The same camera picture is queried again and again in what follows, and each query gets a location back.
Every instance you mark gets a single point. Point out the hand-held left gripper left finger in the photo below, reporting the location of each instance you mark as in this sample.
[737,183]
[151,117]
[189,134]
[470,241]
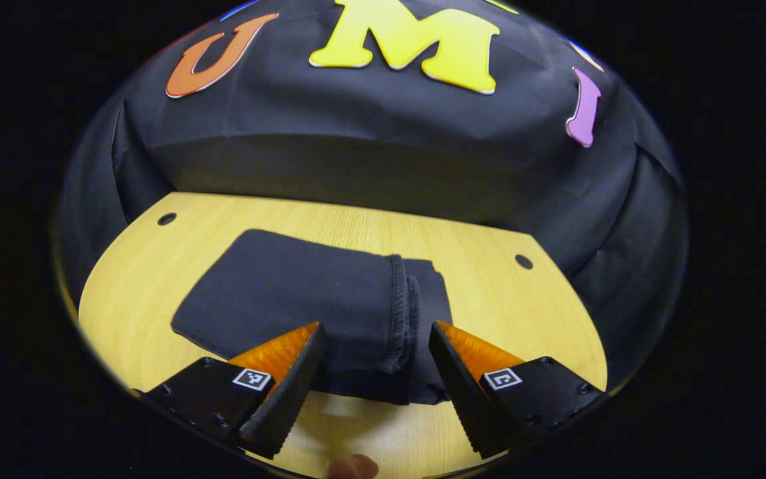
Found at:
[290,406]

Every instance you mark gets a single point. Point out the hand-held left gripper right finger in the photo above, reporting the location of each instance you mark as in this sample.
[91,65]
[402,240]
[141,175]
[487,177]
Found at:
[459,399]

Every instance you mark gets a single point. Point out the black jeans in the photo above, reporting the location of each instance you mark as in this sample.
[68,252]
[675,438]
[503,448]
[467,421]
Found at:
[290,293]

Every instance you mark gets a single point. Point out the black backdrop cloth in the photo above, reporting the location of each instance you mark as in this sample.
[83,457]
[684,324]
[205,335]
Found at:
[356,133]

